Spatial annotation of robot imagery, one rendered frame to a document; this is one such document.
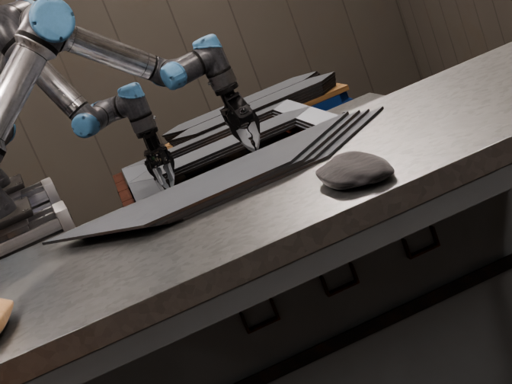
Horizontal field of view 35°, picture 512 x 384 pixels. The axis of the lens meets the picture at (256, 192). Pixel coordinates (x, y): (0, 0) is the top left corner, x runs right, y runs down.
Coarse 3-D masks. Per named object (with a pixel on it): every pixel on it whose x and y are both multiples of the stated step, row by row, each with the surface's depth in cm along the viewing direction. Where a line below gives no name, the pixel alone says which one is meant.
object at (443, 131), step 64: (384, 128) 156; (448, 128) 141; (256, 192) 147; (320, 192) 133; (384, 192) 122; (64, 256) 154; (128, 256) 139; (192, 256) 127; (256, 256) 119; (64, 320) 121; (128, 320) 117
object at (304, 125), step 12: (264, 120) 331; (300, 120) 295; (228, 132) 329; (264, 132) 299; (276, 132) 299; (192, 144) 327; (204, 144) 327; (240, 144) 297; (252, 144) 297; (216, 156) 295; (180, 168) 294; (192, 168) 294; (156, 180) 292
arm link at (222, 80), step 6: (228, 72) 234; (210, 78) 235; (216, 78) 234; (222, 78) 234; (228, 78) 234; (234, 78) 236; (210, 84) 236; (216, 84) 235; (222, 84) 234; (228, 84) 234; (216, 90) 236
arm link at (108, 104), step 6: (114, 96) 260; (96, 102) 262; (102, 102) 258; (108, 102) 258; (114, 102) 257; (108, 108) 256; (114, 108) 257; (108, 114) 255; (114, 114) 258; (114, 120) 261
